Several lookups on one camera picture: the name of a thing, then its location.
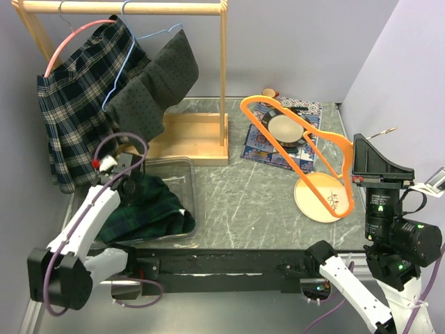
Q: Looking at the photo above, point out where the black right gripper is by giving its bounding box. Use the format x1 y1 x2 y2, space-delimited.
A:
349 130 411 239

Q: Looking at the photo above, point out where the green navy plaid skirt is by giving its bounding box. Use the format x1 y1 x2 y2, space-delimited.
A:
97 175 196 244

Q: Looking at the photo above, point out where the grey dotted skirt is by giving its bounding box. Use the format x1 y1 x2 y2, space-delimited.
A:
104 29 199 143

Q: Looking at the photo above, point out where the orange plastic hanger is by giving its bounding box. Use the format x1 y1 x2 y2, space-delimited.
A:
241 95 355 223

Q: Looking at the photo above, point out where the light blue wire hanger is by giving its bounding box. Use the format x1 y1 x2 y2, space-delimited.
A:
102 0 184 113

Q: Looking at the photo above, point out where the pink hanger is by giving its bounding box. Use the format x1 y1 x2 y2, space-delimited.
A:
44 0 116 78

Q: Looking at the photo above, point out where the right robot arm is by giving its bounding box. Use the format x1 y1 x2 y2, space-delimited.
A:
304 134 444 333

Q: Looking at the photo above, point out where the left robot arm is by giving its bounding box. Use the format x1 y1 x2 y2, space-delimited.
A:
27 153 144 316

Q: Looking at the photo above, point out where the navy cream plaid skirt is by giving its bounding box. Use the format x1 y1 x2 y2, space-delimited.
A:
37 15 149 194

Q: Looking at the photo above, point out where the yellow plate with twig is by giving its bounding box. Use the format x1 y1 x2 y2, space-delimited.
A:
294 173 349 223

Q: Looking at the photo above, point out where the clear plastic bin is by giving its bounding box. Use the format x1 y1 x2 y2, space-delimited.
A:
69 156 200 250

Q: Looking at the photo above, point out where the wooden clothes rack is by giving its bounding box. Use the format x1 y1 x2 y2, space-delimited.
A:
12 1 229 166

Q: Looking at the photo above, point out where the dark green cutlery front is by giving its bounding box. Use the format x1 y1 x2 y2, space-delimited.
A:
252 148 300 156

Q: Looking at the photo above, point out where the dark green cutlery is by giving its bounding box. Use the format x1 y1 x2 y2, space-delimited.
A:
289 106 309 113
252 148 300 156

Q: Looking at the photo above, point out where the black rimmed cream plate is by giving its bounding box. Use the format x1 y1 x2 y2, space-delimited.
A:
261 109 307 148

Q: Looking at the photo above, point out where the dark green cutlery back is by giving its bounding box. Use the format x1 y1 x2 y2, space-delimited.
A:
289 106 309 113

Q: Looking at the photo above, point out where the orange cup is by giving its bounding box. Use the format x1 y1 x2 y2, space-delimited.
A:
261 88 280 99

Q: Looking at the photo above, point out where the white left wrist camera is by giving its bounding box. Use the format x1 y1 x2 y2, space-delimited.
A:
92 155 118 173

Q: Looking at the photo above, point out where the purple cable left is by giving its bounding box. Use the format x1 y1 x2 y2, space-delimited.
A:
43 132 164 317

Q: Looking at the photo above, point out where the purple cable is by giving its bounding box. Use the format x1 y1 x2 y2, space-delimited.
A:
302 243 445 334
43 132 164 317

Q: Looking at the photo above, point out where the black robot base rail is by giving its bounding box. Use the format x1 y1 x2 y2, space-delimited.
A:
122 248 322 296

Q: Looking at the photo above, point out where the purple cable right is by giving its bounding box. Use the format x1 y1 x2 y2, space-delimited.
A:
302 243 445 334

